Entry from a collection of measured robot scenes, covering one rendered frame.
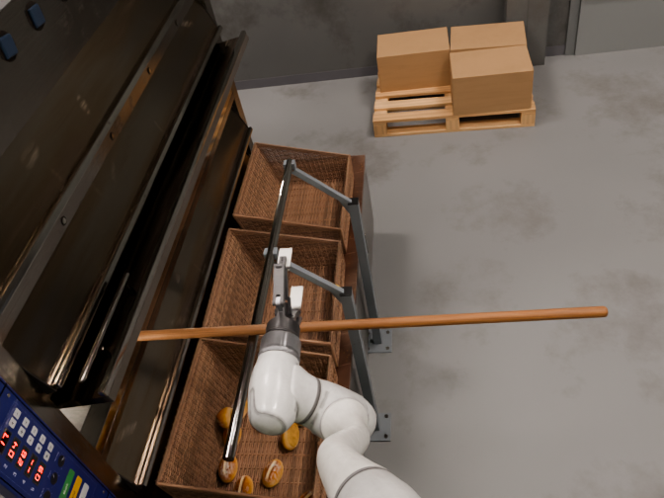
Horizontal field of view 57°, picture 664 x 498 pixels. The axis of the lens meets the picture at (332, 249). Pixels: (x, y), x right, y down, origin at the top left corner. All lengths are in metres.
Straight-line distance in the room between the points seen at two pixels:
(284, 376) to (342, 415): 0.14
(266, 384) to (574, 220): 2.80
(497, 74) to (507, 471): 2.52
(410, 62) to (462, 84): 0.52
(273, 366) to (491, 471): 1.70
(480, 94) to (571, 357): 1.95
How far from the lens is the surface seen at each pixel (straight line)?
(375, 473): 0.85
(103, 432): 1.80
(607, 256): 3.60
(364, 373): 2.50
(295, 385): 1.25
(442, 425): 2.90
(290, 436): 2.22
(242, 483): 2.18
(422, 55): 4.59
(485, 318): 1.71
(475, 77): 4.25
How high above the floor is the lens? 2.54
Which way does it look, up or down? 44 degrees down
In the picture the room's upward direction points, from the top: 13 degrees counter-clockwise
